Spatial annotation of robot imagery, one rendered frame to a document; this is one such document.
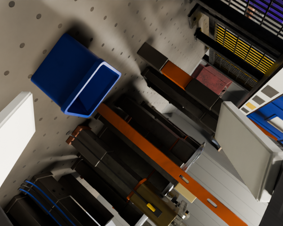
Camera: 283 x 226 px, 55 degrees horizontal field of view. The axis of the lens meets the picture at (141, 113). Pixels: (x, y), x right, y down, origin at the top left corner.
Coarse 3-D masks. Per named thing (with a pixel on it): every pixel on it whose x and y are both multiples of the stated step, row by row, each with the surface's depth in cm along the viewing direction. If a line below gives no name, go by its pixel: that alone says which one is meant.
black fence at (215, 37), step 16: (272, 0) 61; (192, 16) 89; (208, 16) 91; (224, 32) 99; (240, 32) 86; (240, 48) 102; (208, 64) 152; (224, 64) 138; (256, 64) 105; (272, 64) 94; (240, 80) 142
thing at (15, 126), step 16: (16, 96) 17; (0, 112) 15; (16, 112) 15; (32, 112) 18; (0, 128) 13; (16, 128) 15; (32, 128) 18; (0, 144) 13; (16, 144) 15; (0, 160) 13; (16, 160) 15; (0, 176) 13
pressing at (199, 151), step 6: (204, 144) 79; (198, 150) 76; (192, 156) 76; (198, 156) 76; (186, 162) 76; (192, 162) 76; (186, 168) 76; (168, 186) 77; (162, 192) 77; (168, 192) 77; (144, 216) 78; (138, 222) 78
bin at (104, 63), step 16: (64, 48) 46; (80, 48) 45; (48, 64) 46; (64, 64) 45; (80, 64) 45; (96, 64) 44; (32, 80) 47; (48, 80) 46; (64, 80) 45; (80, 80) 44; (96, 80) 54; (112, 80) 53; (64, 96) 45; (80, 96) 54; (96, 96) 53; (64, 112) 45; (80, 112) 51
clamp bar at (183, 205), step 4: (176, 196) 87; (172, 200) 85; (176, 200) 86; (176, 204) 86; (180, 204) 81; (184, 204) 83; (180, 208) 77; (184, 208) 80; (188, 212) 85; (176, 216) 71; (180, 220) 70; (172, 224) 71
